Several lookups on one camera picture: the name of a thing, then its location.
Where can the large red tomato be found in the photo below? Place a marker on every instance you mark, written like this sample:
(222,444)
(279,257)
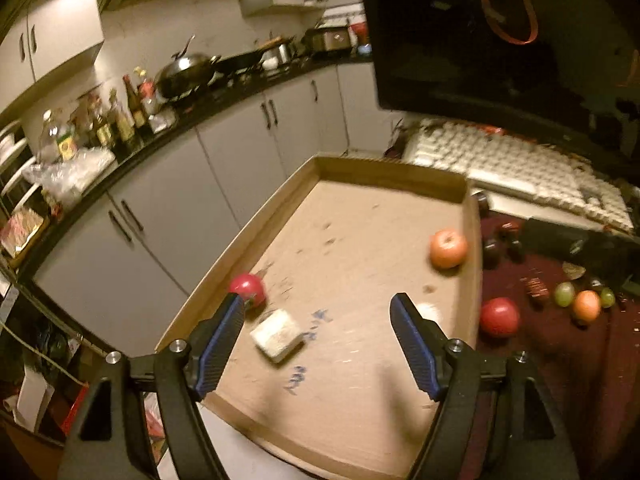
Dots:
(499,316)

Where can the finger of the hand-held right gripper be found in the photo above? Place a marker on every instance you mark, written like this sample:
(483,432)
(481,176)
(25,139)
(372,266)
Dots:
(560,240)

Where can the large clear oil bottle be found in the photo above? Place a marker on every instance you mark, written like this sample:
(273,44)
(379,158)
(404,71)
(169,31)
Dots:
(55,137)

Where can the row of sauce bottles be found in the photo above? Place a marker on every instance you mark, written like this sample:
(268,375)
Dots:
(122,120)

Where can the green grape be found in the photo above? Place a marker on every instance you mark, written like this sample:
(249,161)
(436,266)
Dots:
(564,294)
(607,297)

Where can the shallow cardboard tray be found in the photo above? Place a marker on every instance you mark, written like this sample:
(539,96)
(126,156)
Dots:
(350,240)

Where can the packaged food tray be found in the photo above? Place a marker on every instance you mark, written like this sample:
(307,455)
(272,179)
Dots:
(22,232)

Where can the silver rice cooker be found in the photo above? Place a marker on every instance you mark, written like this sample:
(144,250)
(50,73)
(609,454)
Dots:
(327,40)

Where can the orange-red apple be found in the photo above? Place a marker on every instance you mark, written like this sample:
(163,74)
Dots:
(448,248)

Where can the small orange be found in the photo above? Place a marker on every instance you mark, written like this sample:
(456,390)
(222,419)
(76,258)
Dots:
(586,306)

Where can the red plastic basin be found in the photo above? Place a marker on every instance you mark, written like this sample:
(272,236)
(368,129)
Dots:
(360,32)

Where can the small blue bowl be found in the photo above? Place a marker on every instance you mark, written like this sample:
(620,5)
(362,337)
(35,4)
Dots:
(365,50)

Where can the clear plastic bag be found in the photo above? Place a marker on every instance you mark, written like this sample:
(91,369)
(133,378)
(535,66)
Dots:
(70,175)

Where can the white foam block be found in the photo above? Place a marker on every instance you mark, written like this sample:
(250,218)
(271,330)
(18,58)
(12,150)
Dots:
(276,335)

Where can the grey base cabinets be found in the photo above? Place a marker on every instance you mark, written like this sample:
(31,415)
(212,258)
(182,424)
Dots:
(165,190)

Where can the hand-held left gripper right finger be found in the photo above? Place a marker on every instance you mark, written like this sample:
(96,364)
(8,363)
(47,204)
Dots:
(412,350)

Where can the steel wok with lid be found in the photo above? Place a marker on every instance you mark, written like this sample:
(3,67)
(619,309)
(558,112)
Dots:
(185,72)

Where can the small red tomato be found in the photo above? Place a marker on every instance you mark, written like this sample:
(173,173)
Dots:
(247,287)

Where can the steel kettle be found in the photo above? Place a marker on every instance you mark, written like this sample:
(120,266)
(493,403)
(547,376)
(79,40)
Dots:
(280,55)

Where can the white dish rack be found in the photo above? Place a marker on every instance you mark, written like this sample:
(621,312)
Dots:
(12,160)

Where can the white round object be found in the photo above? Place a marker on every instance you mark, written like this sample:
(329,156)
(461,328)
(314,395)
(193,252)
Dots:
(431,311)

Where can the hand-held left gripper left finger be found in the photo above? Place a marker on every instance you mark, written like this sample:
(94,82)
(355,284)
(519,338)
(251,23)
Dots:
(220,355)

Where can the white computer keyboard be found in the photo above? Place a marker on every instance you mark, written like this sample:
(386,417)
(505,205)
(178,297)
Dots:
(500,160)

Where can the black frying pan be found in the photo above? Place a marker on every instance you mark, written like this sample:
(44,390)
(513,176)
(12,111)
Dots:
(240,60)

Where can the black computer monitor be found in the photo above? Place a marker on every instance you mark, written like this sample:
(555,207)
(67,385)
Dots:
(475,50)

